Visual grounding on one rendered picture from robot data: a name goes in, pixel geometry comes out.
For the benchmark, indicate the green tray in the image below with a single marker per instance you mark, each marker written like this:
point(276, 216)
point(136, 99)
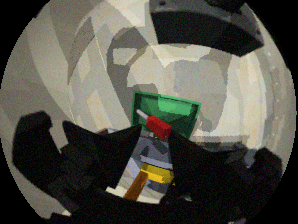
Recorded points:
point(196, 112)
point(172, 112)

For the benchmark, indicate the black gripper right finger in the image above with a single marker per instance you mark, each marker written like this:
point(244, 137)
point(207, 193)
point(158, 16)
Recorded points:
point(193, 165)

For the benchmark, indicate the red-headed metal pin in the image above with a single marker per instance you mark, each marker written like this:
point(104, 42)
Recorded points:
point(156, 125)

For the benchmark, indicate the yellow wedge with orange handle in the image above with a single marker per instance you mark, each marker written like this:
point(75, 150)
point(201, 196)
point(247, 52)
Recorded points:
point(151, 172)

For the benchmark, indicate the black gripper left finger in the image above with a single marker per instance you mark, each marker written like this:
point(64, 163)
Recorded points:
point(111, 152)

